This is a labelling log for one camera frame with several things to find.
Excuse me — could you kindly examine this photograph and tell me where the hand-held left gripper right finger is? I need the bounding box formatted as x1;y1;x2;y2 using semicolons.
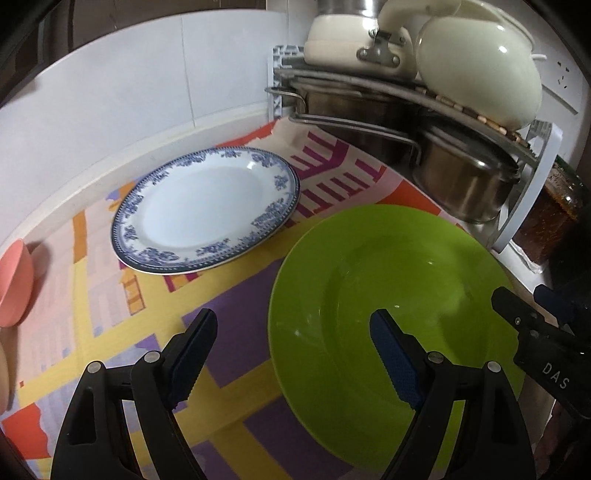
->
369;308;536;480

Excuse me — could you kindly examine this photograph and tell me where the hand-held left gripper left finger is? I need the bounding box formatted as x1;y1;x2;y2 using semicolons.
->
50;308;218;480

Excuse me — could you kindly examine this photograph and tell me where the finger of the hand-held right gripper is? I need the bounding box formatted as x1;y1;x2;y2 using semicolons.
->
533;284;583;329
491;287;561;334

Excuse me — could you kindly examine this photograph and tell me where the green plate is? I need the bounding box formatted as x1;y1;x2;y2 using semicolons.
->
268;205;527;468

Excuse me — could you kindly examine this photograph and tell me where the blue patterned white plate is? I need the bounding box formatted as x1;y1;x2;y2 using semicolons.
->
110;146;301;276

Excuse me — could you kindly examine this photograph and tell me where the cream bowl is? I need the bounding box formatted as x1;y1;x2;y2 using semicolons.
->
0;344;17;416

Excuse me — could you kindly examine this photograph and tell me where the pink bowl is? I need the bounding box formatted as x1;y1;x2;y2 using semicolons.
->
0;239;35;328

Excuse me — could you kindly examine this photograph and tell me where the colourful patterned mat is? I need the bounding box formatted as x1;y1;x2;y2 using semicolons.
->
0;117;557;480

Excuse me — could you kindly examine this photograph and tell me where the glass jar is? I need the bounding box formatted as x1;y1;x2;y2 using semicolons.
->
512;156;588;278

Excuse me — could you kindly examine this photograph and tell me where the white metal pot rack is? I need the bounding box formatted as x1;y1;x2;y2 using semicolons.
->
265;44;564;254

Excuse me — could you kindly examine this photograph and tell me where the small steel pot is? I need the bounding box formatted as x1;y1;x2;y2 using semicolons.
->
412;115;522;225

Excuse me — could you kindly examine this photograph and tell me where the wooden bead trivet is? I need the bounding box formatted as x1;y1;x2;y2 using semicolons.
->
427;89;525;145

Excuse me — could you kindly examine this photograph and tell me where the cream enamel pot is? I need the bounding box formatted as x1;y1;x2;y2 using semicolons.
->
414;14;544;131

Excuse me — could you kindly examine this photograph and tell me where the large steel pot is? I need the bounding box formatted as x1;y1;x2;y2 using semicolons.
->
265;76;428;168

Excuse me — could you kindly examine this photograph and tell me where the steel pot with lid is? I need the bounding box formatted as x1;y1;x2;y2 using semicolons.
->
316;0;385;19

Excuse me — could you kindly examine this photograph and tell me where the white wall outlet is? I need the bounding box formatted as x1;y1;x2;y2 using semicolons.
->
538;44;583;116

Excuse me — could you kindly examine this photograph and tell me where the cream pan with handle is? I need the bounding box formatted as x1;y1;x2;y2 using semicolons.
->
304;0;462;78

